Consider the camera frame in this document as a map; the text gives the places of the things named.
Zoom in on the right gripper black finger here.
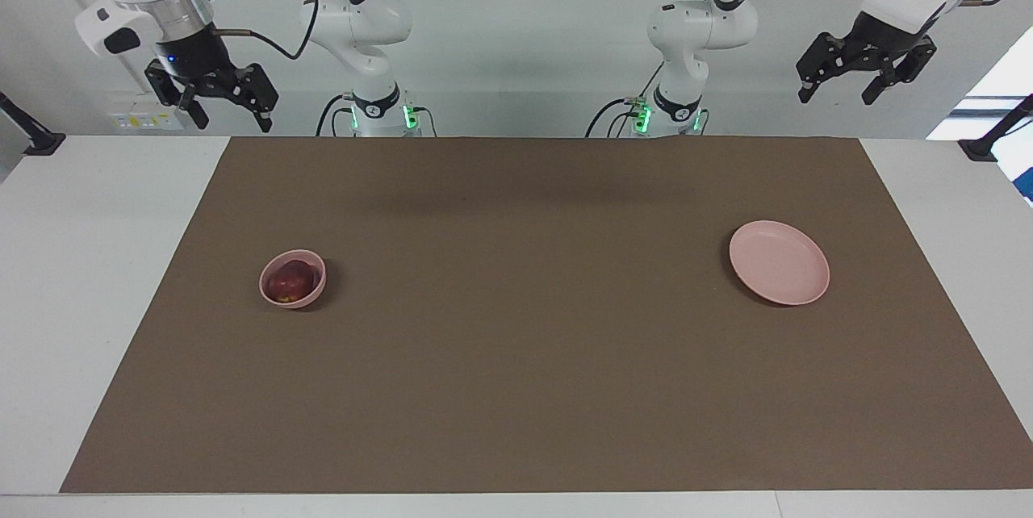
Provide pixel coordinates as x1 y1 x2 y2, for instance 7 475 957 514
230 64 279 133
145 60 209 130

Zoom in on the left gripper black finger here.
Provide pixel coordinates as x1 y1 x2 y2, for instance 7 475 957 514
797 32 855 103
862 38 937 106

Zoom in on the dark red apple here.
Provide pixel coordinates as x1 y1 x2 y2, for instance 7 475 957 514
268 260 316 303

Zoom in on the pink bowl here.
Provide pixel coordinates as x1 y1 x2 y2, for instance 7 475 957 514
259 249 327 310

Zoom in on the pink plate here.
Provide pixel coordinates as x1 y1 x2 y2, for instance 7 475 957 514
729 220 830 307

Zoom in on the brown table mat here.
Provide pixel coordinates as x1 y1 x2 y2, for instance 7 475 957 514
59 136 1033 495

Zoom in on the white wall socket box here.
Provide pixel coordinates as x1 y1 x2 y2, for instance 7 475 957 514
109 90 194 132

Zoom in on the black clamp mount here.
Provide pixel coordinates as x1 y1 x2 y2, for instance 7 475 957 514
958 93 1033 163
0 90 67 157

